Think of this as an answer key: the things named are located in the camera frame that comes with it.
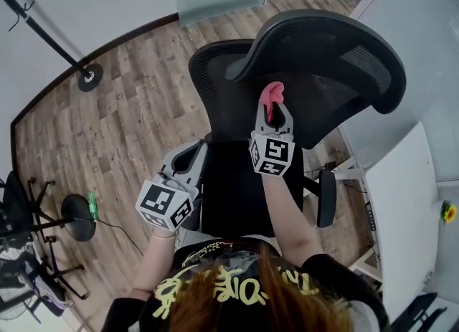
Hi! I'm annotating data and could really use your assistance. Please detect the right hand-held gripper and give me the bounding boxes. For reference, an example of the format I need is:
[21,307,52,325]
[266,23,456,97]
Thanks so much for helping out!
[248,103,297,178]

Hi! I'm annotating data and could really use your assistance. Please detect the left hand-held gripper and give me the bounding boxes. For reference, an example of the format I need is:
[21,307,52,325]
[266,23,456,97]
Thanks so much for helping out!
[135,140,209,232]

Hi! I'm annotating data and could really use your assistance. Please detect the pink cloth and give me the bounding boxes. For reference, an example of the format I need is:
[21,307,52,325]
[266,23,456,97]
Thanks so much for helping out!
[258,81,286,125]

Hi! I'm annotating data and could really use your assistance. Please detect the person's right forearm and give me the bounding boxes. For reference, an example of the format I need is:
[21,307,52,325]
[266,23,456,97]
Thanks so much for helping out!
[260,174,324,267]

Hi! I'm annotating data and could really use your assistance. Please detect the person's left forearm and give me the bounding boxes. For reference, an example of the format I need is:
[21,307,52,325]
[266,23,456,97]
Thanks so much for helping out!
[131,232,181,298]

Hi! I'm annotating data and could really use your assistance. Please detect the black chair armrest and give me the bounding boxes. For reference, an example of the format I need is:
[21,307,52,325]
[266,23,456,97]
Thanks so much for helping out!
[181,194,204,232]
[303,169,338,229]

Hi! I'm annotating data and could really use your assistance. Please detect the black chair seat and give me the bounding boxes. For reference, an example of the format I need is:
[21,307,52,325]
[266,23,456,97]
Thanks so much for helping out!
[200,140,306,240]

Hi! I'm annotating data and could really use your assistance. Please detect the black mesh chair headrest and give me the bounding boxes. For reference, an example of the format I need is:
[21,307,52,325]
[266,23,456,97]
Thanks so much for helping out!
[224,9,407,115]

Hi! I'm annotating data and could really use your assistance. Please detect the black standing fan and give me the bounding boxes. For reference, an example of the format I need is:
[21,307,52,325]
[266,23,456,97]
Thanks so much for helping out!
[60,194,98,243]

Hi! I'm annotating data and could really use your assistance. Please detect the black desk control panel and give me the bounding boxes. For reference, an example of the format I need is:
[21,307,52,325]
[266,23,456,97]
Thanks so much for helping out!
[364,201,377,232]

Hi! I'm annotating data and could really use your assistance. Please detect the person in dark hoodie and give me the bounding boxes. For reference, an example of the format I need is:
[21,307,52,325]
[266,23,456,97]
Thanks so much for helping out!
[102,237,391,332]

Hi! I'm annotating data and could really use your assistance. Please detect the white desk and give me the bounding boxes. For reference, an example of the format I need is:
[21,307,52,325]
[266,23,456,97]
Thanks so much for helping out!
[336,121,440,325]

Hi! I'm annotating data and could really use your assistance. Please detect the black coat rack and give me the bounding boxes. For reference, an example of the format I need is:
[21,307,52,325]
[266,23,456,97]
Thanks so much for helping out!
[0,0,105,93]

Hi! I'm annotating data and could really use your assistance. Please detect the yellow sunflower decoration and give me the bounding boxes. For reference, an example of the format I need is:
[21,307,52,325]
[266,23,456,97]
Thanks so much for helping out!
[440,199,458,224]

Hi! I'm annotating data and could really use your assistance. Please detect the thin wrist bracelet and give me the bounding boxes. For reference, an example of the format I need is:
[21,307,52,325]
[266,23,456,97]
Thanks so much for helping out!
[150,229,181,242]

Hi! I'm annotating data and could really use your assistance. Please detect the black fan cable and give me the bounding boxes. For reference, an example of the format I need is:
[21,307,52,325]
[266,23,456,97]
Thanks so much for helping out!
[96,219,145,257]

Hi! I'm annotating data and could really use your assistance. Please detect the black chair frame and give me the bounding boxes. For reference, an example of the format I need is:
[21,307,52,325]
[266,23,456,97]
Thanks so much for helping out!
[389,291,450,332]

